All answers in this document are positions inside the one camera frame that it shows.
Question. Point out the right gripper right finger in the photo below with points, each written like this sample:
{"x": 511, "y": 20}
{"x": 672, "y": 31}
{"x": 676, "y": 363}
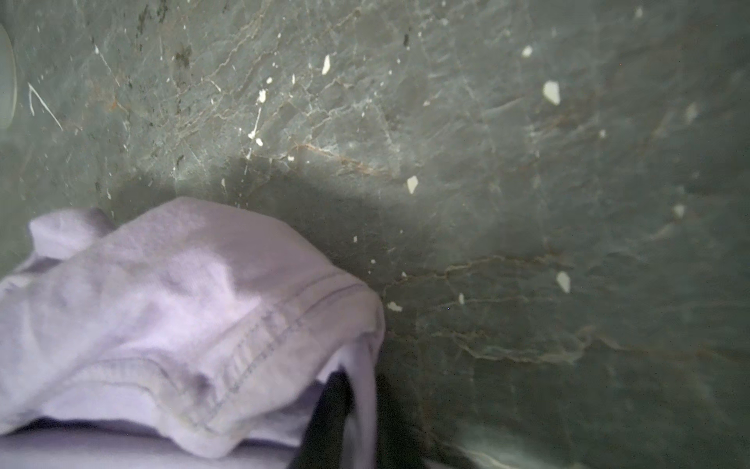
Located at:
{"x": 396, "y": 446}

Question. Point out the purple cloth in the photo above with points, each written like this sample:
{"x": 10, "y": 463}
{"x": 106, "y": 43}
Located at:
{"x": 197, "y": 335}

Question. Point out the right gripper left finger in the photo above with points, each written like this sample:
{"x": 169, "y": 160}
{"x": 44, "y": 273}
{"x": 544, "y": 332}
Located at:
{"x": 323, "y": 441}

